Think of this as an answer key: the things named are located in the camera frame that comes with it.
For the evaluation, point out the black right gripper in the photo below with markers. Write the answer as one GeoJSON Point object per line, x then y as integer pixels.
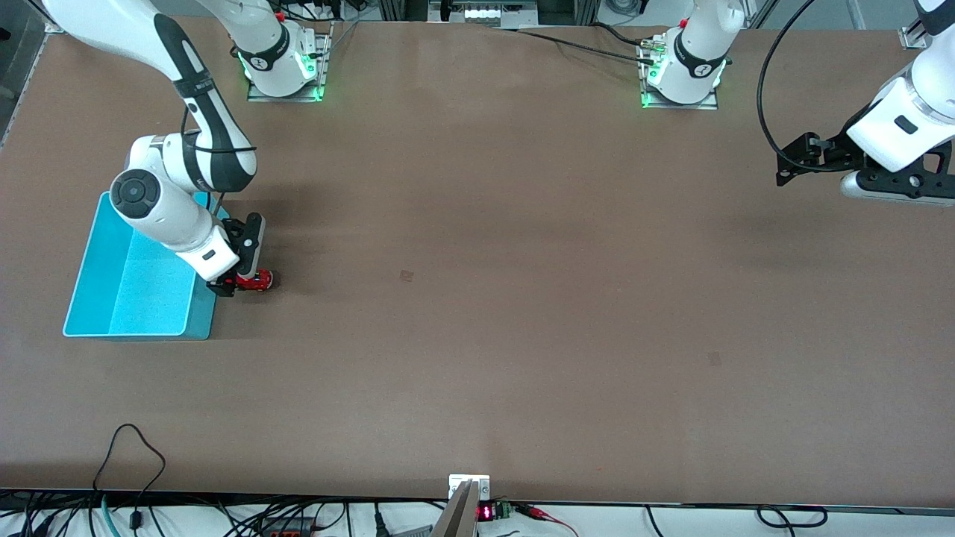
{"type": "Point", "coordinates": [245, 240]}

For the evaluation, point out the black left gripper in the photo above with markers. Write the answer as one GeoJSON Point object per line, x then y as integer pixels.
{"type": "Point", "coordinates": [837, 154]}

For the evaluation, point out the aluminium frame profile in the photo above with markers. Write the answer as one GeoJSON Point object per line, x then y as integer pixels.
{"type": "Point", "coordinates": [919, 30]}

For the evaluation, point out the silver device with white lights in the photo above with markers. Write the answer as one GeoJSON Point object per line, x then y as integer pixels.
{"type": "Point", "coordinates": [485, 11]}

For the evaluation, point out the square brown tape patch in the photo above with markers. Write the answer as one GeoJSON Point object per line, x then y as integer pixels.
{"type": "Point", "coordinates": [715, 359]}

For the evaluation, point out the red digit display module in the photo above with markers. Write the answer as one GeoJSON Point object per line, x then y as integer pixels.
{"type": "Point", "coordinates": [492, 512]}

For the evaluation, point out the metal front camera bracket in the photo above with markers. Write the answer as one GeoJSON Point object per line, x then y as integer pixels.
{"type": "Point", "coordinates": [466, 503]}

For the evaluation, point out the black power strip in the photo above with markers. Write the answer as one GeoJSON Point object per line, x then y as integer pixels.
{"type": "Point", "coordinates": [287, 526]}

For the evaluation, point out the blue plastic box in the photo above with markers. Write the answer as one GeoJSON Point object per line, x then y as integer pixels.
{"type": "Point", "coordinates": [142, 291]}

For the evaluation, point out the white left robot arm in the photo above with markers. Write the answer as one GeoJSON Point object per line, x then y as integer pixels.
{"type": "Point", "coordinates": [690, 60]}

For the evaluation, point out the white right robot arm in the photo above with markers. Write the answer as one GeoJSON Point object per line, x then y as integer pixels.
{"type": "Point", "coordinates": [175, 216]}

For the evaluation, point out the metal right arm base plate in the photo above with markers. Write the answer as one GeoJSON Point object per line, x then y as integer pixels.
{"type": "Point", "coordinates": [324, 60]}

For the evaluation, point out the red beetle toy car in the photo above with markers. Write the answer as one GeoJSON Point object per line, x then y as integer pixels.
{"type": "Point", "coordinates": [257, 281]}

